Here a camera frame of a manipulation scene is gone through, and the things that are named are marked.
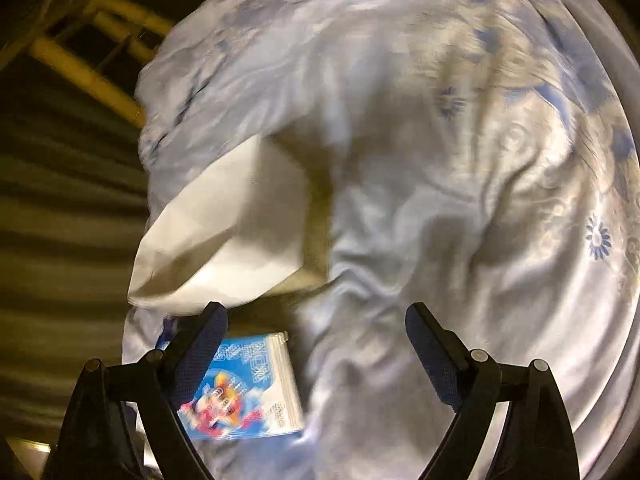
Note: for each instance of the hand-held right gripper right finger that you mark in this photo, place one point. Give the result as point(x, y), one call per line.
point(430, 355)

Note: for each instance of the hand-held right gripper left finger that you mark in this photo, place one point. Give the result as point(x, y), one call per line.
point(200, 360)

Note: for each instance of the blue cartoon tissue packet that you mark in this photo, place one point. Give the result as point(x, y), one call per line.
point(250, 390)

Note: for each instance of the white paper bag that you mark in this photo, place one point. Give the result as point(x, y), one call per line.
point(220, 235)

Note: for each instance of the light blue floral blanket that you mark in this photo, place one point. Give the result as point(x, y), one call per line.
point(425, 185)

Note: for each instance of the green curtain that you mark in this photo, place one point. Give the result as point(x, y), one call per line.
point(60, 210)

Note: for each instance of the yellow wooden bed frame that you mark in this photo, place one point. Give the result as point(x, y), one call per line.
point(75, 60)

